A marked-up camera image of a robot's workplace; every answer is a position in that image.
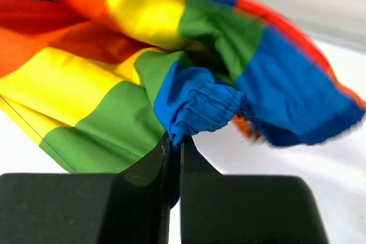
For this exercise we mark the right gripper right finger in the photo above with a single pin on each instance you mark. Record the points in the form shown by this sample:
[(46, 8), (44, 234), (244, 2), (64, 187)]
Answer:
[(217, 208)]

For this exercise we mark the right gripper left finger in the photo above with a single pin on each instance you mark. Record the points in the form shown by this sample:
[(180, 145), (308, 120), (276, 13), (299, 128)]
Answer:
[(129, 207)]

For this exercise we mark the rainbow striped shorts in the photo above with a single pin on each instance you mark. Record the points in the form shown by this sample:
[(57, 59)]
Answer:
[(97, 83)]

